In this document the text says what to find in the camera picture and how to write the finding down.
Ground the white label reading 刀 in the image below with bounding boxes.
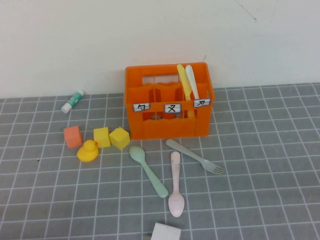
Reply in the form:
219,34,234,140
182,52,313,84
193,98,212,108

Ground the yellow foam cube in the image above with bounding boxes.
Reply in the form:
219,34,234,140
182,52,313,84
93,126,111,149
108,126,131,151

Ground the white and green glue stick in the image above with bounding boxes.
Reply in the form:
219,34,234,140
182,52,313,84
60,89,86,114

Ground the white plastic knife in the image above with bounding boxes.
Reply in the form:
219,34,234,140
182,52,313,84
185,64,200,100

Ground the white label reading 勺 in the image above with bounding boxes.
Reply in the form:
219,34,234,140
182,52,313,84
132,102,151,113

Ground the pink plastic spoon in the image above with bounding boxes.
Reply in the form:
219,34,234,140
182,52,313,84
167,151,186,218

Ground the orange foam cube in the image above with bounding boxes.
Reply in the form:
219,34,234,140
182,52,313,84
63,125,84,149

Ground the mint green plastic spoon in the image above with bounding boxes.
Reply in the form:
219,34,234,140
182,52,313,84
128,145,169,199

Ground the white rectangular box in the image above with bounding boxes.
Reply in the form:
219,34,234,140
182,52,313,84
150,222,182,240

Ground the grey grid tablecloth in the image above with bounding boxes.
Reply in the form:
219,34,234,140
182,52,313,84
0,82,320,240

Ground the white label reading 叉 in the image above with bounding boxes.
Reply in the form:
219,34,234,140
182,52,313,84
163,102,182,114

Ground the yellow rubber duck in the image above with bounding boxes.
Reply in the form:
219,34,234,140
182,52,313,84
76,139,99,164

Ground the yellow plastic knife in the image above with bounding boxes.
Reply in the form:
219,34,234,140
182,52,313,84
176,64,197,118

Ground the grey-green plastic fork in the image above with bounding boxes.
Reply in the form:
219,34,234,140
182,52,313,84
165,138,226,175

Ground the orange plastic cutlery holder crate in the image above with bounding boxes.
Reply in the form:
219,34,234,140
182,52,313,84
124,61,216,141

